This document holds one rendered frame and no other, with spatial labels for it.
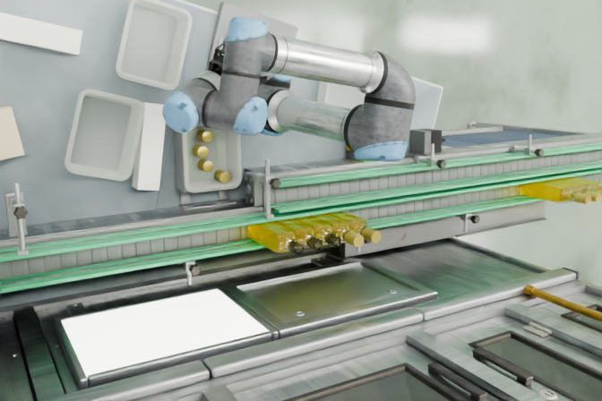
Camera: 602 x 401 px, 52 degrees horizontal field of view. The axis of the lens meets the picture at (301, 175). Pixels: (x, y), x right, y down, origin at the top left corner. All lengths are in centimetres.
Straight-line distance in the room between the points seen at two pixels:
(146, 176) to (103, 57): 34
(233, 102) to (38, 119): 70
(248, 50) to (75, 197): 79
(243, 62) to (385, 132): 39
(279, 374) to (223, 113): 55
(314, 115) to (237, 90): 40
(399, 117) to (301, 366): 58
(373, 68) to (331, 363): 64
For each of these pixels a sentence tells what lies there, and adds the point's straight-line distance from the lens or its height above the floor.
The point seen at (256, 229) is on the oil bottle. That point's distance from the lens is 176.
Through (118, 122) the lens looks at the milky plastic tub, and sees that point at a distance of 178.
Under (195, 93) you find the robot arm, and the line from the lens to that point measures 123.
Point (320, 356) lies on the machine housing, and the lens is 139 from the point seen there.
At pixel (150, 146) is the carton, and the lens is 175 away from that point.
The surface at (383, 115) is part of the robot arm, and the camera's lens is 139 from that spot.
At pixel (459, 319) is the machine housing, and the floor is 143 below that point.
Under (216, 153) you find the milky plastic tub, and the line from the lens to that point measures 186.
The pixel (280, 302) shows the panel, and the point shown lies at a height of 116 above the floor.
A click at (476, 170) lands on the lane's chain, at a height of 88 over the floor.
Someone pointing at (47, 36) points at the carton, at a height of 81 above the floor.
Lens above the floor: 248
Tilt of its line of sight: 59 degrees down
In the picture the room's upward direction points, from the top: 107 degrees clockwise
